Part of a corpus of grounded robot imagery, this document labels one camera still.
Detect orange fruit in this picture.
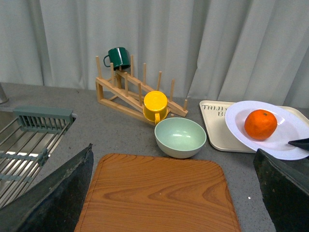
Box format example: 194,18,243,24
244,109,278,141

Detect beige bear tray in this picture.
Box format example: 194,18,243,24
199,100,309,153

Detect dark green mug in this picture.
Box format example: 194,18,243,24
103,47,131,71

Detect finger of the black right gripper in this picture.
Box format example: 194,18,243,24
288,138,309,151

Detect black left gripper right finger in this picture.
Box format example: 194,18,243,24
253,149,309,232

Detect metal sink drying rack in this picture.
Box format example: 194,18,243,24
0,106,74,207

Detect light green bowl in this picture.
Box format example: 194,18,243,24
154,117,207,159

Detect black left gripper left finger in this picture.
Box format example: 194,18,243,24
0,144,94,232

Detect wooden dish rack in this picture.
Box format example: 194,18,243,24
95,54,189,126

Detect yellow mug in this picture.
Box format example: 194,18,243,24
143,90,168,124

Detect wooden cutting board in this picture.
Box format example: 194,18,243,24
75,153,241,232

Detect white round plate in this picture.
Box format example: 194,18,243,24
225,101,309,160

